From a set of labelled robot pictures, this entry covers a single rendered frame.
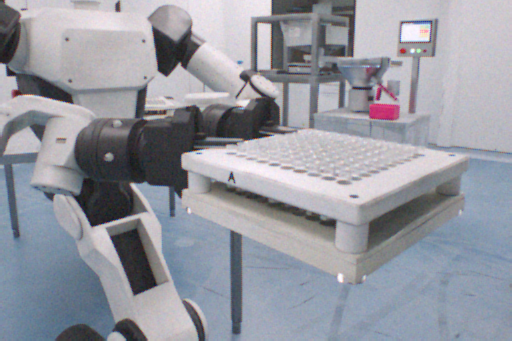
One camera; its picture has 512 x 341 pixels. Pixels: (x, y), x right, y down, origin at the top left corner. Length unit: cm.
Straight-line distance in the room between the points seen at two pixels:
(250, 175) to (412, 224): 17
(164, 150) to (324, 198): 25
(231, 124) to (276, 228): 30
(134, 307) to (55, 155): 41
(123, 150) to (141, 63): 43
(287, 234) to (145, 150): 23
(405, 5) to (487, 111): 156
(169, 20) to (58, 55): 31
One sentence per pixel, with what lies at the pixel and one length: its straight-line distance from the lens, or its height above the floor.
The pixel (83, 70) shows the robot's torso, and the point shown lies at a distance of 90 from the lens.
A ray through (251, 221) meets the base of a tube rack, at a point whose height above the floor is 99.
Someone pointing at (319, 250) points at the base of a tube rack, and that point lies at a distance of 39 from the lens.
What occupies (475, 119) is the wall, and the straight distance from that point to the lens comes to 550.
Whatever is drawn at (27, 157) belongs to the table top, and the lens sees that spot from 152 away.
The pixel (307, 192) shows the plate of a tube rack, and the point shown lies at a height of 103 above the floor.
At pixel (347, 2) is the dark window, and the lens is 598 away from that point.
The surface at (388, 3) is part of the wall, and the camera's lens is 576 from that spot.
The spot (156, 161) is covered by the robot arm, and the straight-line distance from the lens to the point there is 56.
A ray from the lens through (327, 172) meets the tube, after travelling 41.
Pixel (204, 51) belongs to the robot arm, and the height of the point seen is 116.
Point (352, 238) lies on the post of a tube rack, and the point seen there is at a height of 100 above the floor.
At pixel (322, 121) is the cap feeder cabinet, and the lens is 292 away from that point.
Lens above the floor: 115
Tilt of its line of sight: 12 degrees down
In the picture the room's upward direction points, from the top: straight up
